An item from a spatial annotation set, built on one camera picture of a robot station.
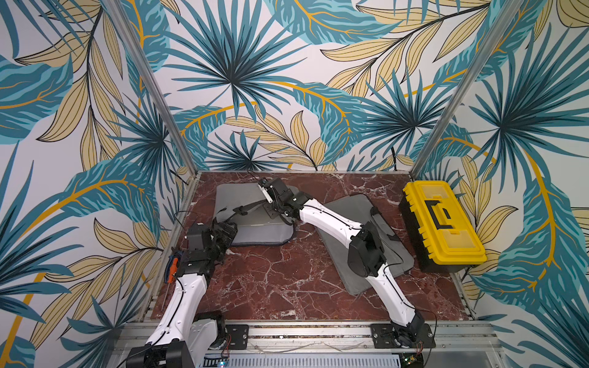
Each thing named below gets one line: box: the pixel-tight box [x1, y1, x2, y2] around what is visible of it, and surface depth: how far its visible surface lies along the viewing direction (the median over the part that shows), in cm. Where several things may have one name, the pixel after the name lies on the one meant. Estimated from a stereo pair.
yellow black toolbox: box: [398, 180, 487, 273], surface depth 84 cm
